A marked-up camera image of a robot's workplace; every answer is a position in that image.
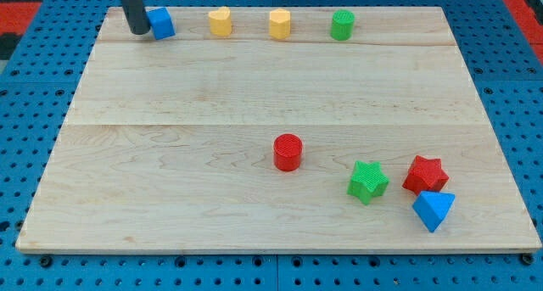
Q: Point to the red star block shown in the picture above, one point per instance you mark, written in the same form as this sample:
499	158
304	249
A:
425	175

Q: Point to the wooden board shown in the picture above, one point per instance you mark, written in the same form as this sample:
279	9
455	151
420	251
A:
167	147

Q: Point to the red cylinder block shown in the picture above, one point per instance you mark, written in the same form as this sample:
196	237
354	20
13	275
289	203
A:
287	151

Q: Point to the blue triangle block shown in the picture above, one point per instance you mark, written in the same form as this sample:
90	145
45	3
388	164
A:
433	207

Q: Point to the yellow heart block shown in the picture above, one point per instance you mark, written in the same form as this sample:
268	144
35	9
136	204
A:
220	21

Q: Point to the yellow hexagon block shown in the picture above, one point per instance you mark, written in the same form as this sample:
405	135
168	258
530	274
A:
279	23

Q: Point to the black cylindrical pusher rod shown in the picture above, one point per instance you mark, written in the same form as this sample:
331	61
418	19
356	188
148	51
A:
136	16

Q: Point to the green cylinder block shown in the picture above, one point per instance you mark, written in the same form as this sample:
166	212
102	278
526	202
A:
342	25

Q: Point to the blue cube block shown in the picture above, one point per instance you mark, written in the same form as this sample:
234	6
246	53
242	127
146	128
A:
161	23

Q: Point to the green star block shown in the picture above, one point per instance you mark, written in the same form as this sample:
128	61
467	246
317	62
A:
367	181

